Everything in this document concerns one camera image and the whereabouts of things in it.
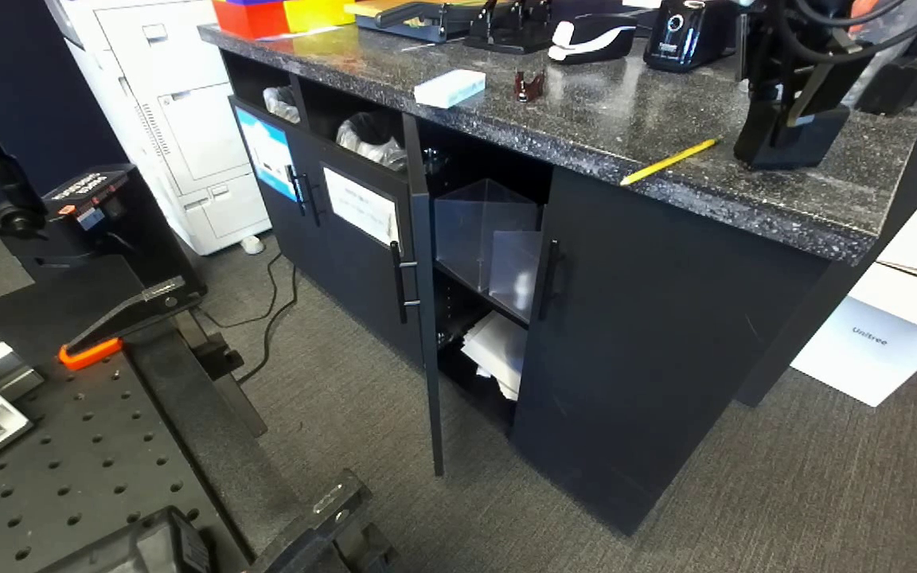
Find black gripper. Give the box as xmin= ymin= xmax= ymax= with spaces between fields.
xmin=732 ymin=0 xmax=880 ymax=170

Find yellow pencil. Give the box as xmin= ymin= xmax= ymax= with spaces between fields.
xmin=616 ymin=137 xmax=721 ymax=192

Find black electric pencil sharpener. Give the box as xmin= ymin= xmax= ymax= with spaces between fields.
xmin=643 ymin=0 xmax=713 ymax=76

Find white paper sheets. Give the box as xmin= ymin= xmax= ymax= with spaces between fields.
xmin=789 ymin=176 xmax=917 ymax=413

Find dark blue counter cabinet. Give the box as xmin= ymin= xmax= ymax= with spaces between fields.
xmin=198 ymin=20 xmax=917 ymax=537

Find clear acrylic box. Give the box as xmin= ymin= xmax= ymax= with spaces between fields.
xmin=434 ymin=176 xmax=543 ymax=327

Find white and blue box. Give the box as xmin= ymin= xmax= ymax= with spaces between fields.
xmin=410 ymin=66 xmax=491 ymax=113

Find dark blue folder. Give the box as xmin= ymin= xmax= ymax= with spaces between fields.
xmin=349 ymin=0 xmax=487 ymax=47

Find black open cabinet door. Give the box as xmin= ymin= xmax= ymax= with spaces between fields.
xmin=401 ymin=113 xmax=450 ymax=477

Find clear plastic trash bag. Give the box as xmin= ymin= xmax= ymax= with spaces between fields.
xmin=334 ymin=108 xmax=410 ymax=176

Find white label sign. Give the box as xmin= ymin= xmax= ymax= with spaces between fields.
xmin=322 ymin=165 xmax=403 ymax=247

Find yellow plastic bin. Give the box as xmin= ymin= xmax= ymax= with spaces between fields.
xmin=280 ymin=0 xmax=361 ymax=34

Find blue poster sign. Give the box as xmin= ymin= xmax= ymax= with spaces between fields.
xmin=232 ymin=104 xmax=304 ymax=206

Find red plastic bin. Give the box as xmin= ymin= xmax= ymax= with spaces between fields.
xmin=210 ymin=0 xmax=292 ymax=43

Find black clamp orange trigger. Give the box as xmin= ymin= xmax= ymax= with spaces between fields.
xmin=54 ymin=272 xmax=214 ymax=376

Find black perforated breadboard table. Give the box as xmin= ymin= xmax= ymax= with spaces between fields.
xmin=0 ymin=316 xmax=397 ymax=573

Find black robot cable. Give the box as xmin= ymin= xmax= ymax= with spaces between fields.
xmin=789 ymin=0 xmax=917 ymax=53

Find black closed door handle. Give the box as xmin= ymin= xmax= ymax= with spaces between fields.
xmin=536 ymin=232 xmax=566 ymax=326

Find black open door handle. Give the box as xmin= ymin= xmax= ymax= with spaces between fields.
xmin=388 ymin=240 xmax=423 ymax=327

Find black bin panel handle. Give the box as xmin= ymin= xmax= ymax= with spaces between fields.
xmin=283 ymin=161 xmax=324 ymax=228

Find black floor cable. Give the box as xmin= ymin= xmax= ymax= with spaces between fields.
xmin=194 ymin=247 xmax=303 ymax=388

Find black camera with stand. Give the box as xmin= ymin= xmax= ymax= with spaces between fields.
xmin=0 ymin=73 xmax=210 ymax=312

